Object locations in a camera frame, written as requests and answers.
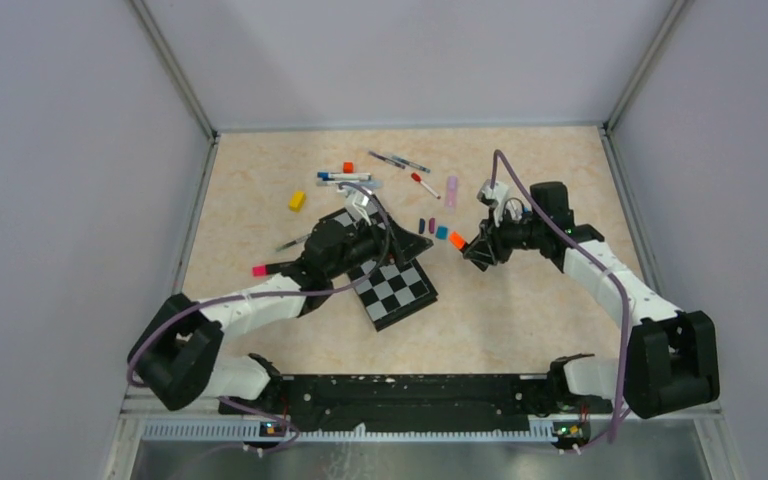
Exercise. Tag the yellow block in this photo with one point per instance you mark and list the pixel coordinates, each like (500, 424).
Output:
(297, 201)

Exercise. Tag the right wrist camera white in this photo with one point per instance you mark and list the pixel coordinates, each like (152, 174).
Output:
(494, 196)

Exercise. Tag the thin dark pen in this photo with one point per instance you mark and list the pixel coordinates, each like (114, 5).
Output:
(388, 160)

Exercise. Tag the black gel pen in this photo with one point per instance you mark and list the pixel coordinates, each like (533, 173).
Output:
(293, 243)

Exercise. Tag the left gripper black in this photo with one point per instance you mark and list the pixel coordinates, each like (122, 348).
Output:
(405, 245)

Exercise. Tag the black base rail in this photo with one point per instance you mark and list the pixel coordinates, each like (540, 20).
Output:
(439, 403)

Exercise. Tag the black white chessboard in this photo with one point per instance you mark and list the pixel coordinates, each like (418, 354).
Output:
(392, 292)

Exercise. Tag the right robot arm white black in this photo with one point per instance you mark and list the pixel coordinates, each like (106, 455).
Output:
(670, 361)

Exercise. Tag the pale purple highlighter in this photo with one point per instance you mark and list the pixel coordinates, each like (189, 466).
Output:
(451, 192)

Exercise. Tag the blue highlighter cap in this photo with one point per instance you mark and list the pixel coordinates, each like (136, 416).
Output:
(442, 233)

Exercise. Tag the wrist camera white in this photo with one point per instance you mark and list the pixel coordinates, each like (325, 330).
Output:
(494, 196)
(358, 203)

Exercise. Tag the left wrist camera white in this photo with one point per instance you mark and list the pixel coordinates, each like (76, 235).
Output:
(358, 203)

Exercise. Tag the black highlighter orange cap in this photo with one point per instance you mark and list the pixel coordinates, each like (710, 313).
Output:
(458, 241)

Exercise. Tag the light blue eraser bar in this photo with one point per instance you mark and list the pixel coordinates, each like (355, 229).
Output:
(368, 186)

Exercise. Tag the black highlighter pink cap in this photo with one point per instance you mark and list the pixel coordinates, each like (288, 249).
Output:
(269, 269)

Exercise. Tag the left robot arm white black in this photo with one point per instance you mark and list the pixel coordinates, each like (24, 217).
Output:
(176, 355)

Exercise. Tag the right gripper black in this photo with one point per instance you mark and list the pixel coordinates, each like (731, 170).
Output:
(482, 247)

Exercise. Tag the white marker red cap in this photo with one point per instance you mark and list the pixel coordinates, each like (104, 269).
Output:
(419, 180)

